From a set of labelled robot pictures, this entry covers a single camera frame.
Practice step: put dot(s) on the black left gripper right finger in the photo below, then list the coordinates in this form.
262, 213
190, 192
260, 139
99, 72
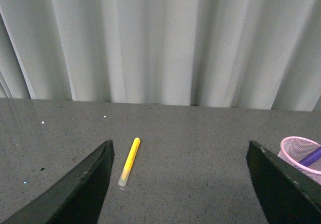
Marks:
286, 195

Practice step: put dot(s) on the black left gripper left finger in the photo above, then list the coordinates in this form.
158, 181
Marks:
76, 198

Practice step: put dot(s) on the purple marker pen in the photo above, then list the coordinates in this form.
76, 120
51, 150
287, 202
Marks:
311, 158

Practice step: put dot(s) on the pink mesh pen cup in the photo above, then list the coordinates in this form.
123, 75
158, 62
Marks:
293, 149

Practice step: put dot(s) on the yellow marker pen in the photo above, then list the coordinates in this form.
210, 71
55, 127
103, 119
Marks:
129, 163

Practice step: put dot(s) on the white pleated curtain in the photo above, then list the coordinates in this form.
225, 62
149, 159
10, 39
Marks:
260, 54

